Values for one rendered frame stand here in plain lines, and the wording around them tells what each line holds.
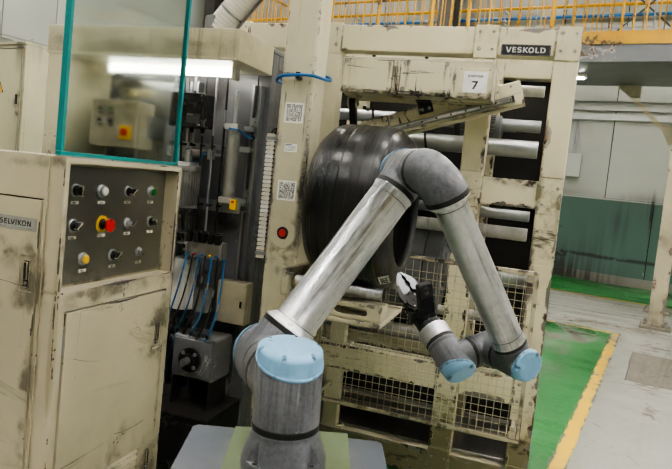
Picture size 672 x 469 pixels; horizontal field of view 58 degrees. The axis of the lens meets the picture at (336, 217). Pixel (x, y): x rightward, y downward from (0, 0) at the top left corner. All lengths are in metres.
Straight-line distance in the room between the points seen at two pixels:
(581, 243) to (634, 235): 0.83
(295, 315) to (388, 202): 0.37
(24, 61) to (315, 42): 3.23
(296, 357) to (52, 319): 0.76
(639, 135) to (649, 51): 3.86
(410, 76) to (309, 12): 0.46
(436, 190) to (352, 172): 0.57
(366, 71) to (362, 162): 0.59
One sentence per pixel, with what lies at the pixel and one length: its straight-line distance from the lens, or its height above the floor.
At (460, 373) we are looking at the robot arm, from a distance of 1.76.
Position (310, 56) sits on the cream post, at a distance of 2.30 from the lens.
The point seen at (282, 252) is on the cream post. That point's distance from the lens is 2.29.
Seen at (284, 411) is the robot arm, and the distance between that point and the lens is 1.34.
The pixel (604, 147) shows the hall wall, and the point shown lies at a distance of 11.35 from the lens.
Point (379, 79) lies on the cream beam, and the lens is 2.48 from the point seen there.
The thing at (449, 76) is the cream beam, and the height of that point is 1.72.
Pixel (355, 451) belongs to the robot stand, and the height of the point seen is 0.60.
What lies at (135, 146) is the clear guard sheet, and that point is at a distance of 2.01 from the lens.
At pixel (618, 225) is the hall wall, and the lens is 11.21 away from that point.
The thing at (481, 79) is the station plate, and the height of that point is 1.71.
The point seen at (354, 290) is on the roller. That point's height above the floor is 0.90.
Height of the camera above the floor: 1.28
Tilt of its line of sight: 4 degrees down
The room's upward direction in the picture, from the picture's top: 6 degrees clockwise
